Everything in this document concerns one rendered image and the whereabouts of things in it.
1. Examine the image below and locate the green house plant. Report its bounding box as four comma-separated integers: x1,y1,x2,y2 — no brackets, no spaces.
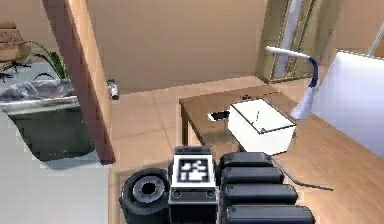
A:
20,40,70,81

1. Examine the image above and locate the white and blue desk lamp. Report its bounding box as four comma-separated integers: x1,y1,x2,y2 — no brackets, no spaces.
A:
265,45,320,121

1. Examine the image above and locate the white open box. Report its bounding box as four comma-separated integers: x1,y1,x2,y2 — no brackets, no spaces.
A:
227,97,298,157

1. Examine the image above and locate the olive framed window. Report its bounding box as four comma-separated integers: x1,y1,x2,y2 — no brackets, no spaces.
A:
255,0,344,84

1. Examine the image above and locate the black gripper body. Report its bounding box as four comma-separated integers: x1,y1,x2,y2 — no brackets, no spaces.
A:
119,168,172,224

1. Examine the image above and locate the large white panel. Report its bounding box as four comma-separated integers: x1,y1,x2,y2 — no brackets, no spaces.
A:
312,49,384,160

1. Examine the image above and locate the brown wooden door frame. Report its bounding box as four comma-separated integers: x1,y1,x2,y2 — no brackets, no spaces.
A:
42,0,117,166

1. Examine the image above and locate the thin grey cable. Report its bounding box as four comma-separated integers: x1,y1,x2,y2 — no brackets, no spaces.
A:
270,156,335,192

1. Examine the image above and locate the brown wooden table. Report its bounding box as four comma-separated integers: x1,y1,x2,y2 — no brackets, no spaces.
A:
178,83,384,224

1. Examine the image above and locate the brown wooden shelf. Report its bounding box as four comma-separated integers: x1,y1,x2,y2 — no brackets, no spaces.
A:
0,21,32,64

